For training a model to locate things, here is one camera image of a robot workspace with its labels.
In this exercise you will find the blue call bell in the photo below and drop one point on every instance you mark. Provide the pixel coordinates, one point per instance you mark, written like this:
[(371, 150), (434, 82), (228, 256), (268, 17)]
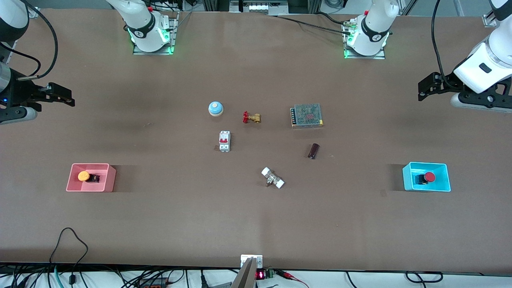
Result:
[(215, 108)]

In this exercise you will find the cyan plastic bin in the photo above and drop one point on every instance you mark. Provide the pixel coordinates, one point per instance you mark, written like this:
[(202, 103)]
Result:
[(410, 180)]

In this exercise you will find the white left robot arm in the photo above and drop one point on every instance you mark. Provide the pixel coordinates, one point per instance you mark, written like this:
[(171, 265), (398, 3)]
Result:
[(374, 24)]

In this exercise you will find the black orange adapter box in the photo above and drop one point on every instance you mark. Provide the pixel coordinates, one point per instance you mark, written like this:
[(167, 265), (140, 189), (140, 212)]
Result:
[(154, 283)]

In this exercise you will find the silver control box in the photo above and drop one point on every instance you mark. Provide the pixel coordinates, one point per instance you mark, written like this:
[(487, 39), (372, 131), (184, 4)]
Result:
[(258, 6)]

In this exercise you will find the metal mesh power supply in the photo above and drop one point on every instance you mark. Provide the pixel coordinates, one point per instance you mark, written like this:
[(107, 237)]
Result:
[(307, 115)]

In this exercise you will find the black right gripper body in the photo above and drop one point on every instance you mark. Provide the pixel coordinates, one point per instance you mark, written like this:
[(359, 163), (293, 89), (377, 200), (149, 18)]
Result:
[(20, 92)]

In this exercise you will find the red alligator clip lead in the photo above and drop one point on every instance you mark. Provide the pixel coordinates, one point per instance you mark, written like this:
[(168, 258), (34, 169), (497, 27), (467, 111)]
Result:
[(290, 275)]

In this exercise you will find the pink plastic bin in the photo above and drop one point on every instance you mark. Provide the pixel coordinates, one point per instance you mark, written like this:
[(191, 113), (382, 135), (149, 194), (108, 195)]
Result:
[(106, 182)]

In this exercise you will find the yellow push button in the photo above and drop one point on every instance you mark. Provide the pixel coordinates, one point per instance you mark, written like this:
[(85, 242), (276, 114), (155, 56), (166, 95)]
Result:
[(83, 176)]

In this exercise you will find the metal fitting white end caps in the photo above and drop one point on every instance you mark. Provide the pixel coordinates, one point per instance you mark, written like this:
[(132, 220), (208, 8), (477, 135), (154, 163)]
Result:
[(272, 178)]

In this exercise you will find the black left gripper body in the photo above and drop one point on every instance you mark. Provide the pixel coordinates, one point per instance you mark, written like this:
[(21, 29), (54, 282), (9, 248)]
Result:
[(444, 82)]

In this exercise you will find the aluminium corner bracket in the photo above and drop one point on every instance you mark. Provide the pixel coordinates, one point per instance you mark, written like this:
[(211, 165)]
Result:
[(34, 12), (490, 20)]

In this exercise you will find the white red circuit breaker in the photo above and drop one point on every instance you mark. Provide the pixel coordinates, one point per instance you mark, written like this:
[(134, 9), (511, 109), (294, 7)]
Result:
[(224, 140)]

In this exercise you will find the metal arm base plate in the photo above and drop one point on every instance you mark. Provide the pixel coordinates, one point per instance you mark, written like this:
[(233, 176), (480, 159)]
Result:
[(380, 56), (172, 40)]

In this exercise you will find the red LED display module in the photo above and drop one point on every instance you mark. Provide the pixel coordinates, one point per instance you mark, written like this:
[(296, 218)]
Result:
[(260, 274)]

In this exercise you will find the dark brown cylindrical capacitor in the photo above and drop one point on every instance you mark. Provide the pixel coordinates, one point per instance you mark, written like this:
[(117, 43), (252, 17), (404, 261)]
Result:
[(313, 151)]

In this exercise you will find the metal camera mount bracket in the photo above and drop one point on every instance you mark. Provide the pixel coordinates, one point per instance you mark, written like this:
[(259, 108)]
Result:
[(246, 276)]

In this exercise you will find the red push button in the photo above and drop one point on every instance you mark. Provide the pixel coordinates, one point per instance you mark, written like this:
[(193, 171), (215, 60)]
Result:
[(429, 176)]

